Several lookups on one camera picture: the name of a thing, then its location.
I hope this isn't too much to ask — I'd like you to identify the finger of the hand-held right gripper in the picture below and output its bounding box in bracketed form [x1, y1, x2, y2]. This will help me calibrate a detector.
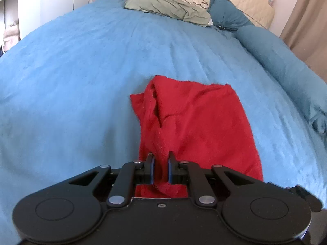
[268, 182, 324, 213]

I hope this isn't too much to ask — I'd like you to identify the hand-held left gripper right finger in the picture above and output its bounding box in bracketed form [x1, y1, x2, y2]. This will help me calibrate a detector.
[167, 151, 256, 208]

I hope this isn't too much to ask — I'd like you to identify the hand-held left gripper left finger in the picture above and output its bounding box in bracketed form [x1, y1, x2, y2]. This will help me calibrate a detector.
[68, 153, 156, 209]

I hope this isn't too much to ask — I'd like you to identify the red sweater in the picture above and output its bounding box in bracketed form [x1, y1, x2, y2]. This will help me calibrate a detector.
[130, 75, 264, 199]

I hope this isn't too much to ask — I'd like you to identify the bed with blue sheet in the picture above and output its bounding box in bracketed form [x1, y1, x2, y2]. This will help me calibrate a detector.
[0, 0, 327, 245]

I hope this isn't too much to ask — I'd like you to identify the blue duvet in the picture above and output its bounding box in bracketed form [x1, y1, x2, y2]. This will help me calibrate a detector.
[236, 26, 327, 136]

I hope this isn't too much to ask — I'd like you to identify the green pillow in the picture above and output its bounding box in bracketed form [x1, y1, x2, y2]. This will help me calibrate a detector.
[124, 0, 211, 27]

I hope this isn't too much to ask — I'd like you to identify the dark blue pillow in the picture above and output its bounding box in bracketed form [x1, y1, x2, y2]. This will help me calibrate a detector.
[208, 0, 254, 32]

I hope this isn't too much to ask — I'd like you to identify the beige curtain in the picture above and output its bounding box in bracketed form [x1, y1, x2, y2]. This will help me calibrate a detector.
[279, 0, 327, 75]

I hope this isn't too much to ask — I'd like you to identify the white wardrobe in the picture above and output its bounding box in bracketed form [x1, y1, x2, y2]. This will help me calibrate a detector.
[18, 0, 103, 41]

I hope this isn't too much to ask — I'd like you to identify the beige bag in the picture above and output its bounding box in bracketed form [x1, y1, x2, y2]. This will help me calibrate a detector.
[3, 25, 21, 52]

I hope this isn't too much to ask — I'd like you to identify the white shelf unit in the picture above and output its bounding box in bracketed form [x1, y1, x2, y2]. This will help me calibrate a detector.
[0, 0, 21, 58]

